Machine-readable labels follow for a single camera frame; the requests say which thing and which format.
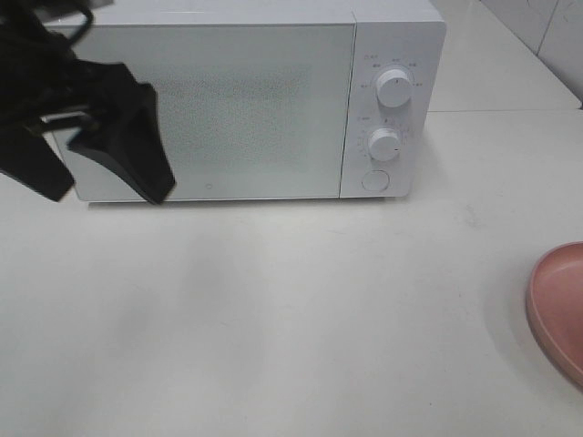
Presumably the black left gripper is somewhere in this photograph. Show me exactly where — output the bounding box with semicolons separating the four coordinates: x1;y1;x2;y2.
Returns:
1;1;176;205

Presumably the white microwave door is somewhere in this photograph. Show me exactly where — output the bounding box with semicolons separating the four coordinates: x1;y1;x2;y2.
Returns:
77;25;354;201

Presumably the white round door button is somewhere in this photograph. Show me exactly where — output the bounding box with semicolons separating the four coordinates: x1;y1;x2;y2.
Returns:
362;170;390;192

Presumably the white microwave knob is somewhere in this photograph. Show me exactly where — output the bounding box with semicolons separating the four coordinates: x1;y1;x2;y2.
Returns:
373;65;414;108
368;127;402;162

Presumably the pink round plate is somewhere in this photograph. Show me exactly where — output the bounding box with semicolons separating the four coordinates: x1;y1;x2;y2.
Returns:
526;241;582;388

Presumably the white microwave oven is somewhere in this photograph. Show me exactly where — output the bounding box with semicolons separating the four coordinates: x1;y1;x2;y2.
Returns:
9;0;448;204

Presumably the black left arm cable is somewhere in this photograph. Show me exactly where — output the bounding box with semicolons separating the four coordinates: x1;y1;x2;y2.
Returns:
54;0;95;46

